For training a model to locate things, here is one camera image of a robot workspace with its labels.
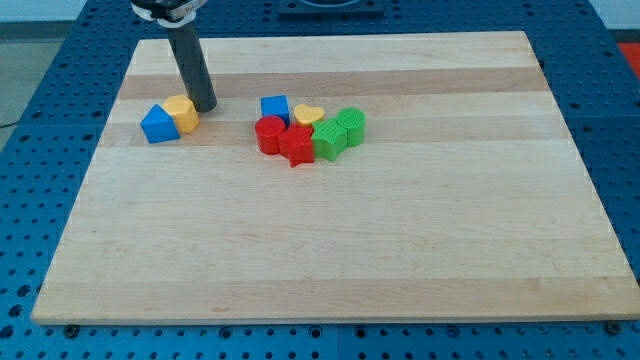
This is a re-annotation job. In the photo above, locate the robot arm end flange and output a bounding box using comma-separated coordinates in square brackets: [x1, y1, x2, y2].
[130, 0, 208, 28]

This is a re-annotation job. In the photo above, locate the green star block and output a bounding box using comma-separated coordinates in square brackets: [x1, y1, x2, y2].
[311, 118, 347, 162]

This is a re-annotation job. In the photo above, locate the red star block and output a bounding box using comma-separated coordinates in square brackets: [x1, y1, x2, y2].
[277, 126, 315, 168]

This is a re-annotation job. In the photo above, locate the yellow heart block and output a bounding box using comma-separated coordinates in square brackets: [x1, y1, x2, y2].
[294, 104, 325, 127]

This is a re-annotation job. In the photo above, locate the green cylinder block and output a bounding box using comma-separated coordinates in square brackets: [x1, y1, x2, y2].
[337, 108, 366, 147]

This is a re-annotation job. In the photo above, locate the red cylinder block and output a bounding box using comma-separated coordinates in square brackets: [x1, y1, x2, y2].
[254, 115, 286, 155]

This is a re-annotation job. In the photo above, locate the blue cube block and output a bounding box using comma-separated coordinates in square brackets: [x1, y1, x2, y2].
[260, 95, 290, 127]

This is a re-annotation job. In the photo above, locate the wooden board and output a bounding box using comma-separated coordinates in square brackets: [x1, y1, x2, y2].
[32, 31, 639, 325]

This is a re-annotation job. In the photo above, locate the yellow hexagon block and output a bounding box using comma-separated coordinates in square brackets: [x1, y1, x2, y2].
[162, 95, 200, 133]

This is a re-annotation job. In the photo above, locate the blue triangular block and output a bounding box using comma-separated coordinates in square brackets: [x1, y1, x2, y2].
[140, 104, 180, 144]

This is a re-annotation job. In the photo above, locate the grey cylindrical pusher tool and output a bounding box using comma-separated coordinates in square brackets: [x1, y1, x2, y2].
[167, 22, 217, 113]

